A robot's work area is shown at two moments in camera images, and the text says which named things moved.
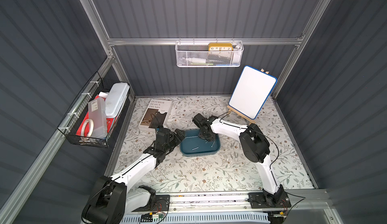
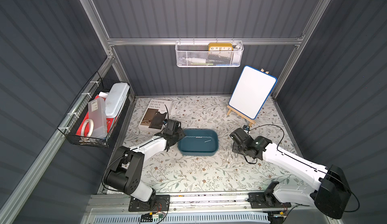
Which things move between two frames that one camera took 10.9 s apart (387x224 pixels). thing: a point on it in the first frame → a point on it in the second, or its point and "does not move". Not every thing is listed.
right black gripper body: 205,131 → 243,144
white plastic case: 114,101 does not move
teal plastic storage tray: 192,145 does not move
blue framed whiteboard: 252,90 does not move
